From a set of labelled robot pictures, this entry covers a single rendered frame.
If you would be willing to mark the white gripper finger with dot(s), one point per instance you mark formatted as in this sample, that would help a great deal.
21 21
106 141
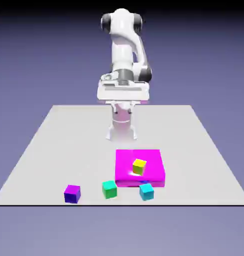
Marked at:
131 109
114 109

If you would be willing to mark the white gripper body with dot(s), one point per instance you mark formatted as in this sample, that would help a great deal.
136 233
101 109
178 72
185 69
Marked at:
123 94

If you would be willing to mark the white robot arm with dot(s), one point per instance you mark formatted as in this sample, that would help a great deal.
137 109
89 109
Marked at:
121 40

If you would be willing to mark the small yellow cube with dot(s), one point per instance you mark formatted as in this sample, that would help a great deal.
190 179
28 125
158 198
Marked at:
139 167

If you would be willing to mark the small green cube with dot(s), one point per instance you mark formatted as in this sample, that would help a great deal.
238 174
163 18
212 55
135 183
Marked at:
109 190

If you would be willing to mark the small cyan cube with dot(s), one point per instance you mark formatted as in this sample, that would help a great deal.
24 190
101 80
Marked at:
146 192

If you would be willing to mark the small purple cube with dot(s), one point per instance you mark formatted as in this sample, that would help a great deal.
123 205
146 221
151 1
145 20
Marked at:
72 194

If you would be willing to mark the large magenta box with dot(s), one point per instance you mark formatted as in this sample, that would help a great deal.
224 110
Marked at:
151 160

